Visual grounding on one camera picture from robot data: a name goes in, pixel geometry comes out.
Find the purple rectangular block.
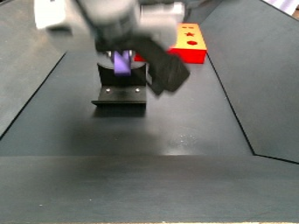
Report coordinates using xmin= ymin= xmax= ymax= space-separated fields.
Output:
xmin=114 ymin=51 xmax=131 ymax=76

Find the black curved fixture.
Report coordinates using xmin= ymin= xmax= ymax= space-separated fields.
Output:
xmin=91 ymin=52 xmax=149 ymax=106

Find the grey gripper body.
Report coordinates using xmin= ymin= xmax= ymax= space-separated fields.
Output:
xmin=34 ymin=0 xmax=186 ymax=50

